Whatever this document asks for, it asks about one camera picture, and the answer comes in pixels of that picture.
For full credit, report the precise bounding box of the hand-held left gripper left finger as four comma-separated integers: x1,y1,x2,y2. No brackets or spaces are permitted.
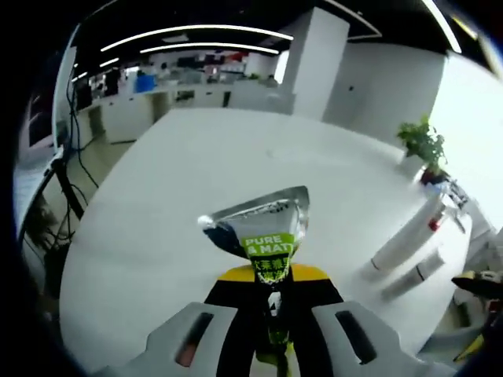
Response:
97,265,273,377

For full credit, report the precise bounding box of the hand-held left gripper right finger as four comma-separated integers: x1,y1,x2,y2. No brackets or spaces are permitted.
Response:
281,263,459,377

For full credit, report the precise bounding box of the small skincare pump bottle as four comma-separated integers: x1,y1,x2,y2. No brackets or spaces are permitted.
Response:
380,251,447,302

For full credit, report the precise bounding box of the green black skincare sachet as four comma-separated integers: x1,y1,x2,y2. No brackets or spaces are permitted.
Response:
197,185,311,377

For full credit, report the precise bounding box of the white skincare tube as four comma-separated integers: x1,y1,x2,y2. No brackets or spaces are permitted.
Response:
360,194,447,282

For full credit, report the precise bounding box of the small red pot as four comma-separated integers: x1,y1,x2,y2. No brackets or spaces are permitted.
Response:
419,167,449,186

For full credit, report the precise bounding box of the green potted plant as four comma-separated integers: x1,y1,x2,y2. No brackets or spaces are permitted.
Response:
396,115,449,176

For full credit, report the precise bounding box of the black laptop stand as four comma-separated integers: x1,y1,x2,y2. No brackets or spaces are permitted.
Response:
42,156,86,221

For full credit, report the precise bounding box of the white office counter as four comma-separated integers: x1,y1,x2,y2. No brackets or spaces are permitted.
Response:
78,88,237,145

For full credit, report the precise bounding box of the blue bin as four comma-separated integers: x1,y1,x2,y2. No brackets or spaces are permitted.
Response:
135,74,158,94

